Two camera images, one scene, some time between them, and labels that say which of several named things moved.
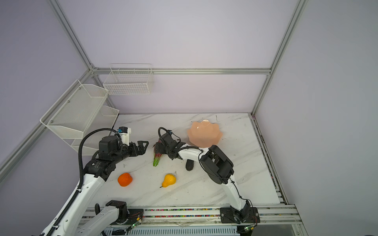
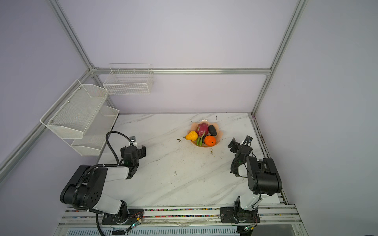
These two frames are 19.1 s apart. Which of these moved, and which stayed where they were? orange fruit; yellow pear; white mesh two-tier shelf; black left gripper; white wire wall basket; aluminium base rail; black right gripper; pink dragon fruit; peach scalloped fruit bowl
Moved: orange fruit; black right gripper; yellow pear; black left gripper; pink dragon fruit
Stayed: white mesh two-tier shelf; peach scalloped fruit bowl; aluminium base rail; white wire wall basket
